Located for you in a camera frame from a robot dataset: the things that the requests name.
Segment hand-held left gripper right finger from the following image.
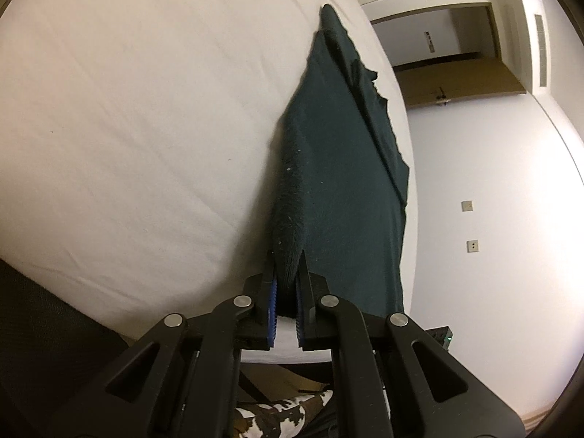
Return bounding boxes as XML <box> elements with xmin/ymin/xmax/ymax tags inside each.
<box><xmin>296</xmin><ymin>249</ymin><xmax>527</xmax><ymax>438</ymax></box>

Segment wall air vent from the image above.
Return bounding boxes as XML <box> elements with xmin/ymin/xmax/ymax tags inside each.
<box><xmin>534</xmin><ymin>14</ymin><xmax>548</xmax><ymax>87</ymax></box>

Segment white bed sheet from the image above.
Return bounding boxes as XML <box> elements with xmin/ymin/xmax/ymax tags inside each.
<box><xmin>0</xmin><ymin>0</ymin><xmax>419</xmax><ymax>366</ymax></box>

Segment brown white patterned cloth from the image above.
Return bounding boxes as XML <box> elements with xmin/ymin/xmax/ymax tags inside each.
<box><xmin>235</xmin><ymin>390</ymin><xmax>336</xmax><ymax>438</ymax></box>

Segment wooden door frame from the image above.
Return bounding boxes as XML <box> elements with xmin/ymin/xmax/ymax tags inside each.
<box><xmin>369</xmin><ymin>2</ymin><xmax>503</xmax><ymax>62</ymax></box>

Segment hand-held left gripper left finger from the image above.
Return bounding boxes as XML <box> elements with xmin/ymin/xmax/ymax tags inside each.
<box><xmin>50</xmin><ymin>249</ymin><xmax>280</xmax><ymax>438</ymax></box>

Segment black device with green light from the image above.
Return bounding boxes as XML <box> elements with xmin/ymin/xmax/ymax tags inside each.
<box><xmin>424</xmin><ymin>326</ymin><xmax>453</xmax><ymax>352</ymax></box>

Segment dark green sweater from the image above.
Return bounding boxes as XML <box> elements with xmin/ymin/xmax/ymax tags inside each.
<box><xmin>265</xmin><ymin>4</ymin><xmax>411</xmax><ymax>322</ymax></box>

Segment brown wooden door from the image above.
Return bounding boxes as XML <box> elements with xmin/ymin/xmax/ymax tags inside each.
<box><xmin>393</xmin><ymin>57</ymin><xmax>532</xmax><ymax>110</ymax></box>

